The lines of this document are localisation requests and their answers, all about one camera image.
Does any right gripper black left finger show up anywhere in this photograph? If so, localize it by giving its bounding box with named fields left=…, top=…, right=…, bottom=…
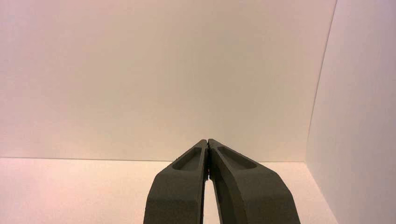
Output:
left=143, top=139, right=208, bottom=224

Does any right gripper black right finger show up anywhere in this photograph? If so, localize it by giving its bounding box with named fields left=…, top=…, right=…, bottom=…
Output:
left=208, top=138, right=301, bottom=224

